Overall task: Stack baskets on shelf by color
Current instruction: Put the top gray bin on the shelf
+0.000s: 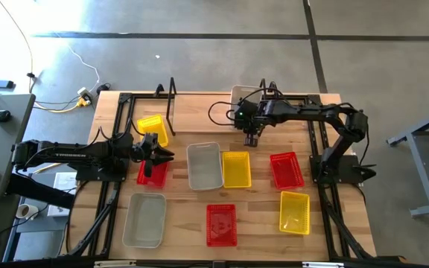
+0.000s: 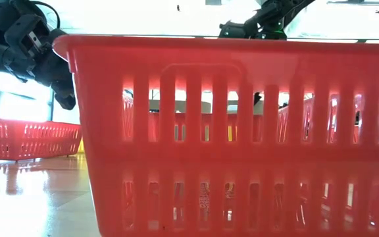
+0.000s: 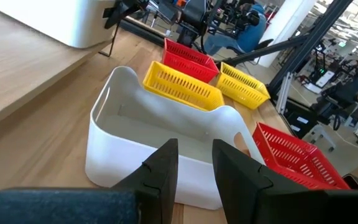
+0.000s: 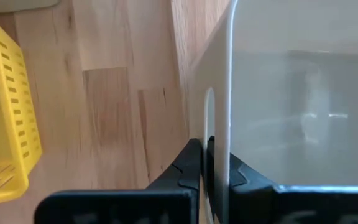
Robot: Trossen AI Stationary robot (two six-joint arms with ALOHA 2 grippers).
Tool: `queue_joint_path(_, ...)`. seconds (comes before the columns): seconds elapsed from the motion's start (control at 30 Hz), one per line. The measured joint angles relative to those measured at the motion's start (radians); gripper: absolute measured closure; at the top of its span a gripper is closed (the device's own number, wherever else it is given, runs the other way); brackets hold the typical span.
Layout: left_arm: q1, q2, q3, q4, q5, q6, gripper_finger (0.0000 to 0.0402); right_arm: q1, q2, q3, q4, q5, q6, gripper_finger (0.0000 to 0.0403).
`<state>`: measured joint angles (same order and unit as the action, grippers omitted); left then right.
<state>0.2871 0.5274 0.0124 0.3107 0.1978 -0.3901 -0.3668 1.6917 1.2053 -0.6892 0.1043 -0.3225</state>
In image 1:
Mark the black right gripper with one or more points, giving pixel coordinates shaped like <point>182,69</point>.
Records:
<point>246,115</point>

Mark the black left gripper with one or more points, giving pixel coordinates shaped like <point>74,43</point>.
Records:
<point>145,149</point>

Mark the red plastic mesh basket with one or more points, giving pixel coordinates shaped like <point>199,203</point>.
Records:
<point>286,171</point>
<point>221,225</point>
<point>158,176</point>

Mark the grey plastic basket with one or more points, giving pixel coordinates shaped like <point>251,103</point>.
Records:
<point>204,167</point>
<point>242,93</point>
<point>144,219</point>

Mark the yellow plastic mesh basket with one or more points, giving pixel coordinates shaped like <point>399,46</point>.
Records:
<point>236,169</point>
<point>153,124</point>
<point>294,212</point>

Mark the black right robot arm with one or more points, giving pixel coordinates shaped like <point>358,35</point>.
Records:
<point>311,111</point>

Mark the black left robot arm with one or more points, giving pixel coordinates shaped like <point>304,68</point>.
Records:
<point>69,152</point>

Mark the black metal shelf rack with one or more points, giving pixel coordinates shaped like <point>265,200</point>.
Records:
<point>171,85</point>

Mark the black power adapter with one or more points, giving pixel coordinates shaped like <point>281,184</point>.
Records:
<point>103,88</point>

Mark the white power strip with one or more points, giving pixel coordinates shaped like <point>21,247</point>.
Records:
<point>84,93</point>

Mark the white cardboard box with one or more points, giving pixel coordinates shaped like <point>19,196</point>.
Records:
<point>65,182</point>

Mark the black desk leg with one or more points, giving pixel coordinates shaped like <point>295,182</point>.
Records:
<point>39,191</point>

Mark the small black device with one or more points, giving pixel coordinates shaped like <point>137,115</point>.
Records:
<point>1,116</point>

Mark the black metal rig frame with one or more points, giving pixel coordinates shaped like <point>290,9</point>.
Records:
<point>125,98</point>

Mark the silver metal bracket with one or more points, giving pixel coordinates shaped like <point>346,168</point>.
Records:
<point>322,265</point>
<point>115,264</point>

